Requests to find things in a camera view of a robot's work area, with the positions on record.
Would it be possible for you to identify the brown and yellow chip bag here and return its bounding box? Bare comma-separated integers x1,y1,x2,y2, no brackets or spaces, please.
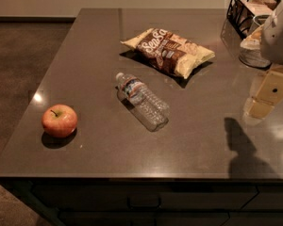
122,28,215,79

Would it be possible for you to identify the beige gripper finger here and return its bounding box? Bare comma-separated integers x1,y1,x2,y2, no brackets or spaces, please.
246,69,283,119

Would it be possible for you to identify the clear glass cup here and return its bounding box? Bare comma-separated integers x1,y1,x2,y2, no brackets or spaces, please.
239,14,271,69

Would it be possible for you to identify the clear plastic water bottle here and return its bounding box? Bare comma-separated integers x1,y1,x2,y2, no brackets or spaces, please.
115,73,170,132

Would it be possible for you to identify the dark cabinet drawer handle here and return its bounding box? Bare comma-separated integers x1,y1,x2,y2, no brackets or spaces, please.
127,195,161,210

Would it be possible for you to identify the red apple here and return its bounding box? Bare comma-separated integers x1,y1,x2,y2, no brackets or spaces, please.
42,105,77,138

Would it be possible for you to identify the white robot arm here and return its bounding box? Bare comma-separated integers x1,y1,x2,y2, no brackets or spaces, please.
244,0,283,119

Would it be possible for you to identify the black wire basket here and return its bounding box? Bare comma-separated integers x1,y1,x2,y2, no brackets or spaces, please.
226,0,280,39

